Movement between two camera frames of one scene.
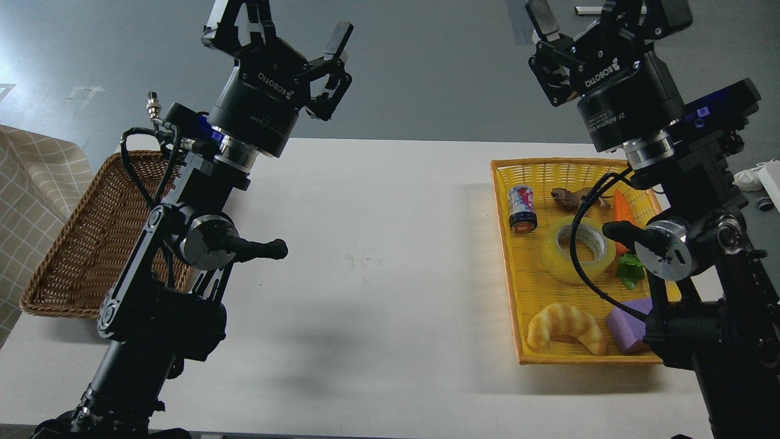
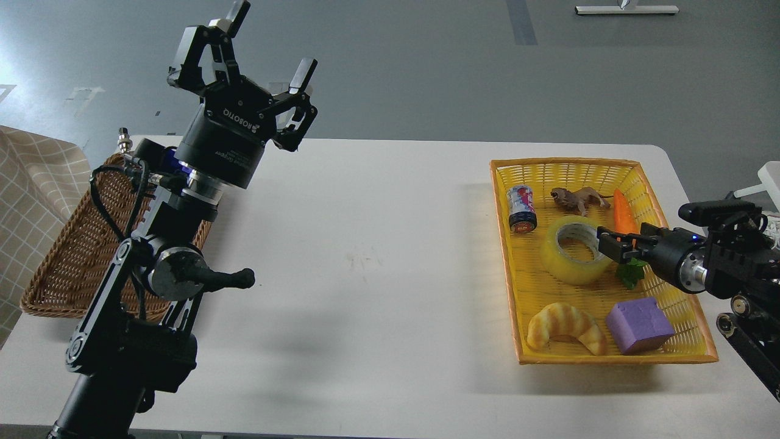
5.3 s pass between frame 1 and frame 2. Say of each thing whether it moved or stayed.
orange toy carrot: stayed
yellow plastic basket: stayed
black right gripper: moved
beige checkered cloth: stayed
